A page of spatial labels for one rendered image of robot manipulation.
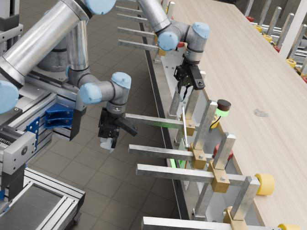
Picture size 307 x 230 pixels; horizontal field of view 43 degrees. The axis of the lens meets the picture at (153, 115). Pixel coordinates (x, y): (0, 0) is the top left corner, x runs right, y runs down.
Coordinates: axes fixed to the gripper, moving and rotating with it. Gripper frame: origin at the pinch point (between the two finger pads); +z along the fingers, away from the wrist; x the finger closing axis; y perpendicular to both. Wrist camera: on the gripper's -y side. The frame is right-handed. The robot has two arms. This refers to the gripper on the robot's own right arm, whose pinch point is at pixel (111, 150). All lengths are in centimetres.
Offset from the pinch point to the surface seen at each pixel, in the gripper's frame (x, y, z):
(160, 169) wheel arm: 25.3, -14.9, -13.4
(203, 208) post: 22.7, -37.6, 6.3
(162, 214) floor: -47, -48, 83
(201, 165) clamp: 4.9, -38.3, -1.5
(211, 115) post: -2.4, -38.2, -22.4
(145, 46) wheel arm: -124, -25, 0
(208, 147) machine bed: -37, -57, 18
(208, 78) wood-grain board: -72, -58, -7
